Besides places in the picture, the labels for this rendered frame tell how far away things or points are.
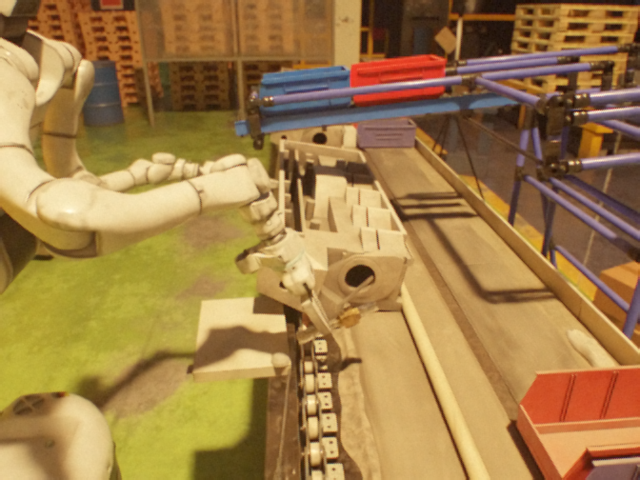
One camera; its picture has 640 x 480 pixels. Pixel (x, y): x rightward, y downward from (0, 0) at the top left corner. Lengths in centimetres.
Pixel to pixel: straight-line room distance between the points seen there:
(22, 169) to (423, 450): 84
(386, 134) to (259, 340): 202
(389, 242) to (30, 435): 127
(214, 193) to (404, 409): 60
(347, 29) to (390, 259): 619
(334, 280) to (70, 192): 76
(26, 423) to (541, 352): 153
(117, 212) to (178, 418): 155
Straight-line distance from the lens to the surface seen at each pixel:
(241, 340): 122
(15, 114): 92
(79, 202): 76
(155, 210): 78
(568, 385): 108
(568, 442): 114
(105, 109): 797
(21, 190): 81
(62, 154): 140
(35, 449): 185
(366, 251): 131
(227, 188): 84
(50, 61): 127
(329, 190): 172
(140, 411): 230
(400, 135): 304
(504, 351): 133
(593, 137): 602
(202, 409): 224
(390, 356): 124
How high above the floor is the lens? 151
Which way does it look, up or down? 25 degrees down
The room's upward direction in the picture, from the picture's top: straight up
